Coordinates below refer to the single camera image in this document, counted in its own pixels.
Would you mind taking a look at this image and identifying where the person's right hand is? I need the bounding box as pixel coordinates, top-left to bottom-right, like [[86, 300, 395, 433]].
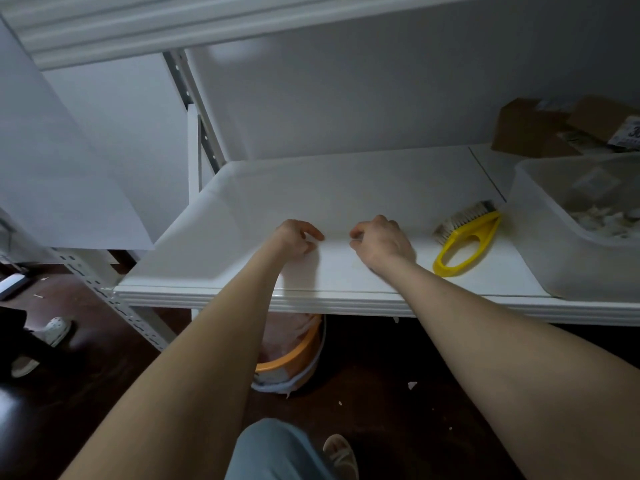
[[348, 215, 417, 275]]

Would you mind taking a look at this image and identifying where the person's left hand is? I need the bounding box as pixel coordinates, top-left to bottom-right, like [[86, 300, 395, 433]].
[[272, 219, 326, 263]]

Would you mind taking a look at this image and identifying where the white shelf liner sheet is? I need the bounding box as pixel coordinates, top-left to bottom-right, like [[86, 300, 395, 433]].
[[116, 144, 552, 298]]

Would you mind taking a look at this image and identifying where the person's right forearm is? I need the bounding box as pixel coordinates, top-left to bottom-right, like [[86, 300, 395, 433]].
[[371, 256, 640, 480]]

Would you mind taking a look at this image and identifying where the person's left forearm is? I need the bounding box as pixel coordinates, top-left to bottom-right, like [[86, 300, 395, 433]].
[[59, 247, 301, 480]]

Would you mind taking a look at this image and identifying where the clear plastic bag liner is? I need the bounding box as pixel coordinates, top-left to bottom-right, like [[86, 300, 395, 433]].
[[260, 313, 322, 366]]

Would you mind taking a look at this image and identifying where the orange and white bucket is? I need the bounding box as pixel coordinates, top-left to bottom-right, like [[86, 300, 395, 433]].
[[250, 315, 327, 396]]

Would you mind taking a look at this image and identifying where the white metal shelf rack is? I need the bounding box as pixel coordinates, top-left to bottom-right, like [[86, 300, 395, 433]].
[[0, 0, 640, 353]]

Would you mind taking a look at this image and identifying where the clear plastic storage bin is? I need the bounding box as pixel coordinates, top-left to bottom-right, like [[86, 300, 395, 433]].
[[504, 154, 640, 303]]

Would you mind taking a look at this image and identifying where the person's grey trouser leg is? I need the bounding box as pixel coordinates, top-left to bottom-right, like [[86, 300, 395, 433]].
[[224, 418, 342, 480]]

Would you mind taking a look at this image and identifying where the person's beige shoe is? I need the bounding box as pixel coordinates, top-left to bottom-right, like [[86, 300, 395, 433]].
[[322, 434, 360, 480]]

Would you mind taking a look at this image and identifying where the pile of white small parts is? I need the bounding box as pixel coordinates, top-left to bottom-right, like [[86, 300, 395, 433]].
[[566, 204, 640, 240]]

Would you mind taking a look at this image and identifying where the large white flat panel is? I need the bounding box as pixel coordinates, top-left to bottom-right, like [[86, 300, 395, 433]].
[[0, 17, 155, 252]]

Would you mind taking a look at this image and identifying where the brown labelled cardboard box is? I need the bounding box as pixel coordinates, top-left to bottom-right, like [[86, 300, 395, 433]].
[[565, 95, 640, 148]]

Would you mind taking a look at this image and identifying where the white flat device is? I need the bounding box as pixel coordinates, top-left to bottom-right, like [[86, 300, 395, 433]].
[[0, 273, 29, 301]]

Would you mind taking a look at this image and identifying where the yellow-handled scrub brush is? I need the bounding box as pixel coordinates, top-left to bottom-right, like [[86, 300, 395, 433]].
[[432, 201, 504, 278]]

